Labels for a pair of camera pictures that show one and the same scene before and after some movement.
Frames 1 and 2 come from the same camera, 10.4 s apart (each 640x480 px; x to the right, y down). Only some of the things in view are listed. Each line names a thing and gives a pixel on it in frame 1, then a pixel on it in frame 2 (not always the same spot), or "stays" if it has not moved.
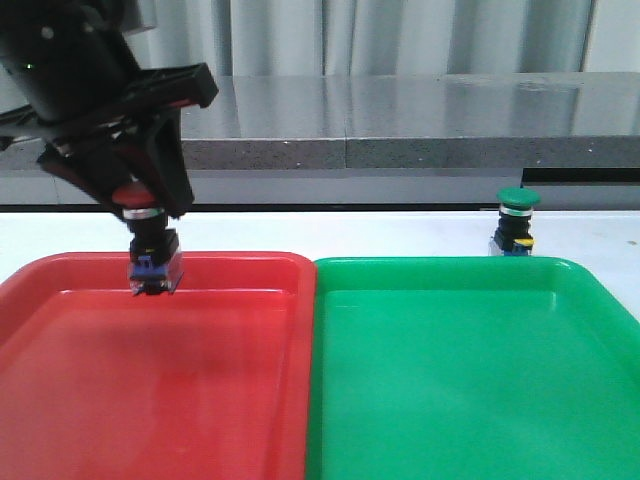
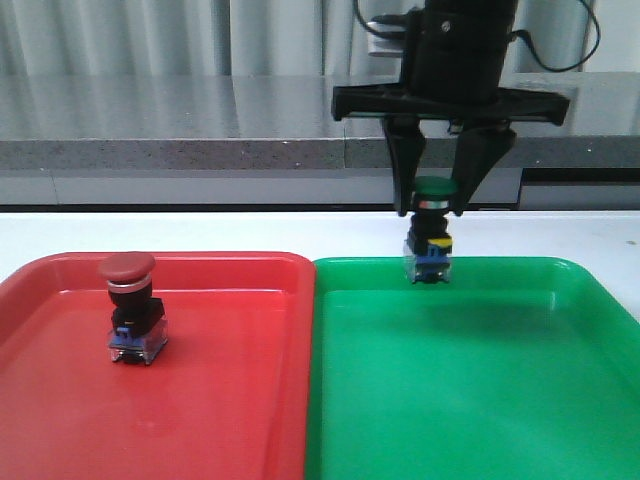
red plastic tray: x=214 y=381 stays
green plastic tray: x=470 y=368 stays
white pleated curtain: x=259 y=38 stays
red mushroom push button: x=155 y=257 -> x=139 y=328
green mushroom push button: x=513 y=236 -> x=428 y=245
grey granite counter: x=571 y=139 stays
